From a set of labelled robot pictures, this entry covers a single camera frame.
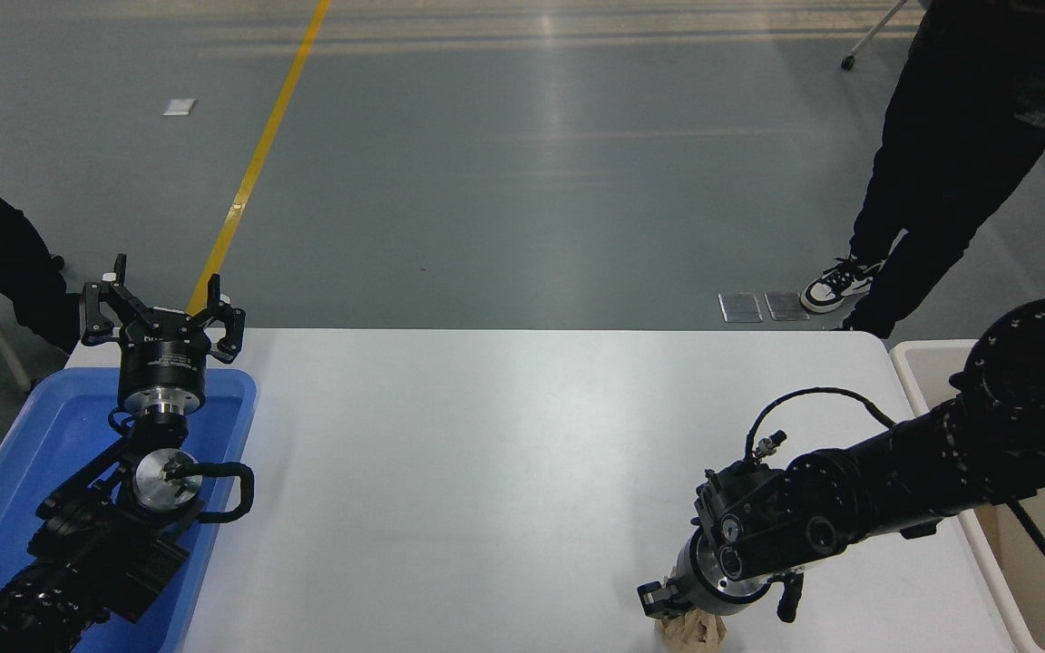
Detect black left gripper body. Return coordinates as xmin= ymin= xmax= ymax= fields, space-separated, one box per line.
xmin=117 ymin=310 xmax=211 ymax=400

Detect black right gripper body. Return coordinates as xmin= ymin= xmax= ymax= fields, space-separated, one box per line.
xmin=668 ymin=562 xmax=759 ymax=619

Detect tan paper ball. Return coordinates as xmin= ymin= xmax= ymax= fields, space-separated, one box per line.
xmin=652 ymin=606 xmax=728 ymax=653

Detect blue plastic tray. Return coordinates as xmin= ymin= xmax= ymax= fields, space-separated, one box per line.
xmin=0 ymin=365 xmax=258 ymax=653

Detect large pale bin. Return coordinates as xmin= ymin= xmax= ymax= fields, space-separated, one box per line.
xmin=890 ymin=340 xmax=1045 ymax=653

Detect standing person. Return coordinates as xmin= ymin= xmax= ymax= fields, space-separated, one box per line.
xmin=799 ymin=0 xmax=1045 ymax=341

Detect white wheeled office chair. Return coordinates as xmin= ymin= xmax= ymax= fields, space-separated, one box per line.
xmin=842 ymin=0 xmax=909 ymax=71

